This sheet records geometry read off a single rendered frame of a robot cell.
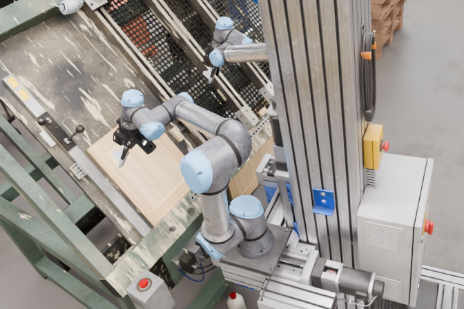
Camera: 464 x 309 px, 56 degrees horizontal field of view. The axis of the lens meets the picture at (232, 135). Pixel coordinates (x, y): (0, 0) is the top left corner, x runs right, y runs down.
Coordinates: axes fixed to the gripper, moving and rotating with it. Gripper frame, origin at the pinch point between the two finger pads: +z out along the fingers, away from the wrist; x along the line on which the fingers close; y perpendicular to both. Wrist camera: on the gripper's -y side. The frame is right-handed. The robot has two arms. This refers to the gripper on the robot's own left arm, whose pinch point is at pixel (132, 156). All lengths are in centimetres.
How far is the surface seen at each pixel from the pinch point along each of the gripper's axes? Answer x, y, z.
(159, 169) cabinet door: -23.9, -2.3, 34.3
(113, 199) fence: 4.3, 4.8, 32.5
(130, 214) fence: 4.2, -4.7, 37.1
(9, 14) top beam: -22, 82, -16
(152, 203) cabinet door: -8.2, -9.0, 40.0
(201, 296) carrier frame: -8, -51, 106
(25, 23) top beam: -25, 77, -11
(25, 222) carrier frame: 14, 56, 94
